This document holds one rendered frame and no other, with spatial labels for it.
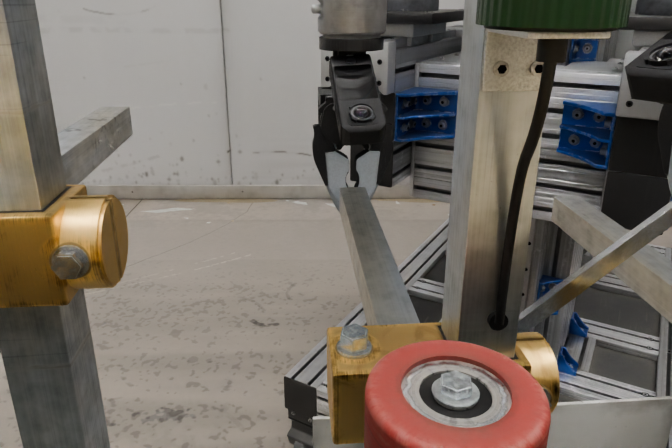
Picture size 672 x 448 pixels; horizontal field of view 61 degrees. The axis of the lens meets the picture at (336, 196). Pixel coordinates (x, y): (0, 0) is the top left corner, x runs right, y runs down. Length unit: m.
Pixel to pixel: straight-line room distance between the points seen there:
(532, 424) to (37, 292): 0.24
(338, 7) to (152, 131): 2.62
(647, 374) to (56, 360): 1.43
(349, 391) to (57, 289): 0.16
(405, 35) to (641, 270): 0.67
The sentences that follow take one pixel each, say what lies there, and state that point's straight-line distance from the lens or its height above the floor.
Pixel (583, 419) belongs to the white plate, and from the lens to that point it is 0.47.
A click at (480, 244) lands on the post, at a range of 0.32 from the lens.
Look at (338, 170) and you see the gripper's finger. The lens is 0.65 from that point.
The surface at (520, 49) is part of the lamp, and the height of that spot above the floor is 1.05.
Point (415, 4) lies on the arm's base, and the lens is 1.13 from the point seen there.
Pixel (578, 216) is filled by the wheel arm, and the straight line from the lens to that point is 0.66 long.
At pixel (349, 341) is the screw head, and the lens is 0.34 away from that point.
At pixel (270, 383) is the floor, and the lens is 1.75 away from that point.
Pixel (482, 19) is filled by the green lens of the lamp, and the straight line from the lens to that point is 0.25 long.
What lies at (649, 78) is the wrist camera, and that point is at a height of 1.02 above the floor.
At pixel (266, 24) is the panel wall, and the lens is 2.98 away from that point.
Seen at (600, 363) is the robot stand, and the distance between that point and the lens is 1.60.
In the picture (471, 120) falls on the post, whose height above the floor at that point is 1.01.
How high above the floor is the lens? 1.07
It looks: 20 degrees down
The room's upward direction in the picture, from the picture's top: straight up
